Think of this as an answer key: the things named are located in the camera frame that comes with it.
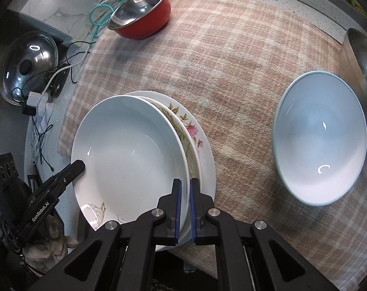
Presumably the steel pot lid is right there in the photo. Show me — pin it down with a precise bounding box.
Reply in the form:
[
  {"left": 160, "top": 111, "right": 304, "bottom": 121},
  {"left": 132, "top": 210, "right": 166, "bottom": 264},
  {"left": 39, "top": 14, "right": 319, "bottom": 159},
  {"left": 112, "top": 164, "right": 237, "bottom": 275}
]
[{"left": 0, "top": 31, "right": 59, "bottom": 106}]

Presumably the plaid cloth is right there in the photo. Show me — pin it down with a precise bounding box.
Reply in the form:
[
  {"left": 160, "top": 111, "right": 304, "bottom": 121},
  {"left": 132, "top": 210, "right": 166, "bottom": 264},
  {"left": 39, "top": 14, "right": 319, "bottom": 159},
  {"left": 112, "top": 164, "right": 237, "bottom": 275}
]
[{"left": 58, "top": 0, "right": 367, "bottom": 291}]

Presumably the large steel bowl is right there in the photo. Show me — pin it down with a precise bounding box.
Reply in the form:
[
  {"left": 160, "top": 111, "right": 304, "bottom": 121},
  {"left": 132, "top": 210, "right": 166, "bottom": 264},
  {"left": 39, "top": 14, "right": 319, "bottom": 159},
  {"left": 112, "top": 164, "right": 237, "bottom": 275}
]
[{"left": 338, "top": 28, "right": 367, "bottom": 137}]

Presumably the teal hose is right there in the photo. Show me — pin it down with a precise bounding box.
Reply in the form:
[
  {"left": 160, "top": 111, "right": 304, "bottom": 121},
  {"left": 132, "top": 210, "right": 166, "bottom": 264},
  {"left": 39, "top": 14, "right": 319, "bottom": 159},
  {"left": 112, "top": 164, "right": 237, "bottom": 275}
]
[{"left": 88, "top": 0, "right": 132, "bottom": 41}]

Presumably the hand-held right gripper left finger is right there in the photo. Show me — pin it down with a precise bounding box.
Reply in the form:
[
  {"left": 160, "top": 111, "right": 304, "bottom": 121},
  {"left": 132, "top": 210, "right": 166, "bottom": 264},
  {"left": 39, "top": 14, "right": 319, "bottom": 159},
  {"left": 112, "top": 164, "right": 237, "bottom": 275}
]
[{"left": 26, "top": 179, "right": 184, "bottom": 291}]

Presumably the white deep plate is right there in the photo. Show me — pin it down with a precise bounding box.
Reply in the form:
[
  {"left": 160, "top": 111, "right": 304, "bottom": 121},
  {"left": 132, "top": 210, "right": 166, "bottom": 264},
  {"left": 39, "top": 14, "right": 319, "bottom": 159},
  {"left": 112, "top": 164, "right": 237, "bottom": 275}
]
[{"left": 71, "top": 95, "right": 191, "bottom": 243}]

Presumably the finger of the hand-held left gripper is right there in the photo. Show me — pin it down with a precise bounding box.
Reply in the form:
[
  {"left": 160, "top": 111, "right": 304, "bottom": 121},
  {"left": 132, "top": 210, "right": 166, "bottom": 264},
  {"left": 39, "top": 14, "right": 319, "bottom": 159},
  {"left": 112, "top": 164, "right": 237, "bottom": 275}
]
[{"left": 29, "top": 160, "right": 86, "bottom": 203}]

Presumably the black plastic stand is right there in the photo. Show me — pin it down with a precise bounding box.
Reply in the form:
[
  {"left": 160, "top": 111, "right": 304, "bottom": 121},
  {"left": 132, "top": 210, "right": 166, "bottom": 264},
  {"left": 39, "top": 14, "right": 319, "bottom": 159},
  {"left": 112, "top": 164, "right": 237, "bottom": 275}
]
[{"left": 48, "top": 68, "right": 71, "bottom": 97}]

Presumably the red steel bowl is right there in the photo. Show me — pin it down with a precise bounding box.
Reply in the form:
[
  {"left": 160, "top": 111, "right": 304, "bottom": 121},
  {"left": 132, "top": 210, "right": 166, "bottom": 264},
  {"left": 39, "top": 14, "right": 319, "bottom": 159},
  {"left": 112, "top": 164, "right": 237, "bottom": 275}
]
[{"left": 107, "top": 0, "right": 172, "bottom": 40}]

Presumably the white ceramic bowl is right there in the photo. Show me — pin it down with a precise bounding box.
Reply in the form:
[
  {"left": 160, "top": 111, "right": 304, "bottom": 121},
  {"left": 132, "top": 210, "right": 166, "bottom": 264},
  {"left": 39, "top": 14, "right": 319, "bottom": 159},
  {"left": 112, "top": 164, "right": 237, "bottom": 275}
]
[{"left": 271, "top": 70, "right": 367, "bottom": 207}]

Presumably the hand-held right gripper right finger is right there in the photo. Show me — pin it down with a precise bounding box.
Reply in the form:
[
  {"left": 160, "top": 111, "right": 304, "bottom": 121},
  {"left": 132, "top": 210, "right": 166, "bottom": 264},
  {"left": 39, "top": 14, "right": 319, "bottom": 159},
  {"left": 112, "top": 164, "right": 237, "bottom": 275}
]
[{"left": 190, "top": 178, "right": 338, "bottom": 291}]

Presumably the white charging cable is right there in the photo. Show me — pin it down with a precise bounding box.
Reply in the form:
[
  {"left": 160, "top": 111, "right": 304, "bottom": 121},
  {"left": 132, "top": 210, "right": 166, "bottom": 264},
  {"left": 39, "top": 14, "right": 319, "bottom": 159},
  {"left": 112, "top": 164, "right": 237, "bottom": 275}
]
[{"left": 26, "top": 50, "right": 91, "bottom": 113}]

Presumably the person's left hand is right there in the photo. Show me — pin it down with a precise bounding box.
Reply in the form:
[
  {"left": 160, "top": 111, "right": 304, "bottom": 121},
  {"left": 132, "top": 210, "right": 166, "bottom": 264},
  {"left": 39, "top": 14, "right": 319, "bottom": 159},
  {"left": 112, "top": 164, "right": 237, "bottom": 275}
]
[{"left": 21, "top": 215, "right": 79, "bottom": 275}]

